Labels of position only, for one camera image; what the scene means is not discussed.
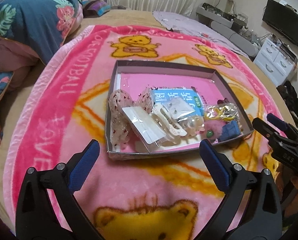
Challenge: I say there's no blue card of hairpins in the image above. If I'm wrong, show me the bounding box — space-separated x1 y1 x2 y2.
218 120 241 141

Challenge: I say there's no lavender bed sheet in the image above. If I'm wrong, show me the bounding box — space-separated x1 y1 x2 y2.
153 11 249 59

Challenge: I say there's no blue floral quilt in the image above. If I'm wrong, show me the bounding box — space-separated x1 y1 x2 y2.
0 0 83 144

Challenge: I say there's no grey cardboard box tray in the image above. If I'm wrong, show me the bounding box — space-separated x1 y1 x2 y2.
105 60 253 160

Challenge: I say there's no black flat television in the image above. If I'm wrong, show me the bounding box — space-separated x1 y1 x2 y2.
262 0 298 47

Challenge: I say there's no bag of yellow hair ties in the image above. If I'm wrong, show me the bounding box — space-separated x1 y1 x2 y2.
204 102 239 122

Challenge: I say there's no small clear earring bag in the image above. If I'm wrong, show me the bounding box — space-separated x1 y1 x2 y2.
163 97 195 121

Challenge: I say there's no purple striped pillow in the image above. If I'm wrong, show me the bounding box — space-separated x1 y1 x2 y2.
83 0 111 18

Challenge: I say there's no white card of earrings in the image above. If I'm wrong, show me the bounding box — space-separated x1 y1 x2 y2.
122 106 167 147

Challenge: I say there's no cream pearl hair claw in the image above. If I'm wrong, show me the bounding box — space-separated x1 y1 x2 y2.
183 115 205 136

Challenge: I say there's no sheer red-dotted ribbon bow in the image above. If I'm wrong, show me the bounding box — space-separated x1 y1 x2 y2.
108 87 154 146

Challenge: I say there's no white drawer cabinet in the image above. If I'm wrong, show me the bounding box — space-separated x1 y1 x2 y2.
253 38 296 87

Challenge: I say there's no white hair claw clip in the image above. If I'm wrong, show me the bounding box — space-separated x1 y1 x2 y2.
150 103 187 140

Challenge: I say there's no grey curved bed footboard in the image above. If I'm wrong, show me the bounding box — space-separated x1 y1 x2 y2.
195 3 260 58

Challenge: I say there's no pink fuzzy pompom hair tie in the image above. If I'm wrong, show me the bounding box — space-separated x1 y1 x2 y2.
202 119 226 142

